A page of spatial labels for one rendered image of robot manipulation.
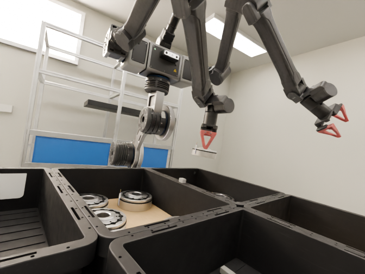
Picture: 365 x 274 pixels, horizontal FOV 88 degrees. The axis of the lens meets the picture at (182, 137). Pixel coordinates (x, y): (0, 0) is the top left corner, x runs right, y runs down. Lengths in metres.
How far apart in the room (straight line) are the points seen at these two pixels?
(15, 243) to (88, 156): 1.95
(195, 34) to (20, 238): 0.61
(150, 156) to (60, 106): 1.49
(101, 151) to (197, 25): 2.02
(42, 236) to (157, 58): 0.85
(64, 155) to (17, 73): 1.39
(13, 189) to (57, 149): 1.76
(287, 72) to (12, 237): 0.94
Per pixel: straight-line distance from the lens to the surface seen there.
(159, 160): 2.65
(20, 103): 3.25
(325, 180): 3.41
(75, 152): 2.37
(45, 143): 2.36
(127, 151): 1.42
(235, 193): 0.80
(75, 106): 3.22
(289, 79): 0.90
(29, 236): 0.50
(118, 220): 0.47
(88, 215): 0.32
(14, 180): 0.61
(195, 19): 0.57
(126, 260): 0.23
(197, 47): 0.61
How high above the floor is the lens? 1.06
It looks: 1 degrees up
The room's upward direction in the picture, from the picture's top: 8 degrees clockwise
